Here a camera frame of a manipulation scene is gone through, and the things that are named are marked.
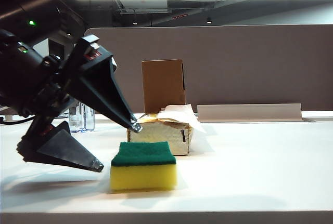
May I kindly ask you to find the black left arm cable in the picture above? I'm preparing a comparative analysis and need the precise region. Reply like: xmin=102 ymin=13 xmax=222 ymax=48
xmin=0 ymin=115 xmax=36 ymax=126

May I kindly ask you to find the gold tissue pack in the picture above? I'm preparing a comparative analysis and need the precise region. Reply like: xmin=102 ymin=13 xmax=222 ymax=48
xmin=126 ymin=112 xmax=195 ymax=156

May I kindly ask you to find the brown cardboard box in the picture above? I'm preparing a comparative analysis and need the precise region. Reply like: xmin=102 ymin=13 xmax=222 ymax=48
xmin=141 ymin=59 xmax=187 ymax=114

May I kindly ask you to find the clear Ganten water bottle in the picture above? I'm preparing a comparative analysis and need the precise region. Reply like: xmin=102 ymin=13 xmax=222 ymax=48
xmin=69 ymin=101 xmax=95 ymax=134

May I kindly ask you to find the white tissue sheet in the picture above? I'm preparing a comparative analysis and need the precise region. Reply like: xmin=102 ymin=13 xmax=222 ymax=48
xmin=157 ymin=103 xmax=208 ymax=134

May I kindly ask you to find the yellow green scouring sponge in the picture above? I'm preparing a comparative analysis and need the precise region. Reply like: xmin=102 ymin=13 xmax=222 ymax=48
xmin=109 ymin=141 xmax=178 ymax=191

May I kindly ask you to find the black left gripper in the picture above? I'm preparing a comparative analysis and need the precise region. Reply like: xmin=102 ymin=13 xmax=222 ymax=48
xmin=0 ymin=30 xmax=144 ymax=174

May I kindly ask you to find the beige cable tray lid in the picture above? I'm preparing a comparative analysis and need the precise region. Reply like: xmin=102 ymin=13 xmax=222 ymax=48
xmin=197 ymin=103 xmax=303 ymax=122

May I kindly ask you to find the wide brown desk partition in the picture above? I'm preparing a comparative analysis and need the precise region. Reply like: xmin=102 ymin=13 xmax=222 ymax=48
xmin=84 ymin=24 xmax=333 ymax=116

